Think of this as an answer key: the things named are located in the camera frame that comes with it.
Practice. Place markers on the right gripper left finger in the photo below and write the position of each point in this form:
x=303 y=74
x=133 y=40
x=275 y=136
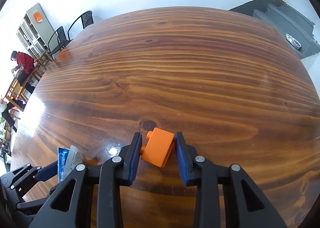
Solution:
x=70 y=205

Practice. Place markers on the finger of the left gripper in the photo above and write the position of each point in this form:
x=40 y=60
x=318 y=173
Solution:
x=47 y=172
x=23 y=177

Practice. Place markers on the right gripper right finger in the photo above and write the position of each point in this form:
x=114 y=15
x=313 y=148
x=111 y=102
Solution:
x=245 y=203

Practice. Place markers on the blue foil wrapper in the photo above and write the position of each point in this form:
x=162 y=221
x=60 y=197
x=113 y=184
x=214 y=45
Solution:
x=67 y=160

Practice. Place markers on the orange toy brick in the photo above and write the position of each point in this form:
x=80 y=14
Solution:
x=158 y=147

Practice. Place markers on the wooden chair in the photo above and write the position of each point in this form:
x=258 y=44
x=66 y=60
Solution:
x=17 y=91

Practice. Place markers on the seated person in red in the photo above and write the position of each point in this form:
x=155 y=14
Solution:
x=25 y=63

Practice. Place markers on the black metal chair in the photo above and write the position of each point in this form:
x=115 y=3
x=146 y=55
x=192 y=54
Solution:
x=86 y=20
x=62 y=41

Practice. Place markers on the grey white shelf cabinet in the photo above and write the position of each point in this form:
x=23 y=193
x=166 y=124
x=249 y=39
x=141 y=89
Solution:
x=36 y=33

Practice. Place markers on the crumpled foil tray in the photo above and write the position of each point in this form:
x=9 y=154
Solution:
x=295 y=43

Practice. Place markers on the grey staircase steps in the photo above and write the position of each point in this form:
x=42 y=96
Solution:
x=286 y=19

